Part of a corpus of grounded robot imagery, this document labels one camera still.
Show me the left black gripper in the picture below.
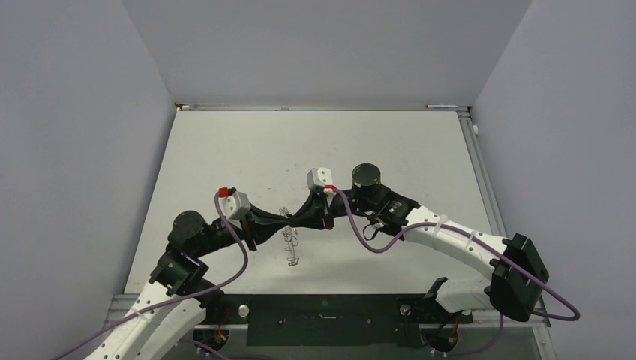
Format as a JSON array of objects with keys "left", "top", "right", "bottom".
[{"left": 193, "top": 202, "right": 289, "bottom": 257}]

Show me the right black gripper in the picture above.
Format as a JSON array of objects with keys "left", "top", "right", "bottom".
[{"left": 291, "top": 188, "right": 375, "bottom": 229}]

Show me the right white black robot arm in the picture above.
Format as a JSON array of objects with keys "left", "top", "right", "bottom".
[{"left": 288, "top": 163, "right": 549, "bottom": 322}]

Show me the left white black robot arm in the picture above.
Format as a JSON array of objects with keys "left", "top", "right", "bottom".
[{"left": 87, "top": 193, "right": 297, "bottom": 359}]

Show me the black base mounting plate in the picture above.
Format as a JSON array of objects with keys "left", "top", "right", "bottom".
[{"left": 193, "top": 294, "right": 473, "bottom": 349}]

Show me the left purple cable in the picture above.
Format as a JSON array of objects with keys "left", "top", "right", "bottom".
[{"left": 49, "top": 187, "right": 250, "bottom": 360}]

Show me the purple cable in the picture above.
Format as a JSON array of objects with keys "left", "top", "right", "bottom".
[
  {"left": 325, "top": 186, "right": 581, "bottom": 322},
  {"left": 49, "top": 187, "right": 250, "bottom": 360}
]

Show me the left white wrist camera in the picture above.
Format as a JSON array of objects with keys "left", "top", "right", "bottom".
[{"left": 220, "top": 191, "right": 251, "bottom": 221}]

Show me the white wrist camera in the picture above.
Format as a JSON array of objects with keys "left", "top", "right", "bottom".
[
  {"left": 220, "top": 191, "right": 251, "bottom": 221},
  {"left": 307, "top": 167, "right": 333, "bottom": 193}
]

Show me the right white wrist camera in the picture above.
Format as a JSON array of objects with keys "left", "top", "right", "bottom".
[{"left": 307, "top": 167, "right": 333, "bottom": 193}]

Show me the marker pen at wall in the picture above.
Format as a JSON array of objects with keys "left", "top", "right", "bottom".
[{"left": 425, "top": 104, "right": 459, "bottom": 110}]

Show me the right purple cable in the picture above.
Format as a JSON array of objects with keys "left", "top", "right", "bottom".
[{"left": 325, "top": 186, "right": 581, "bottom": 322}]

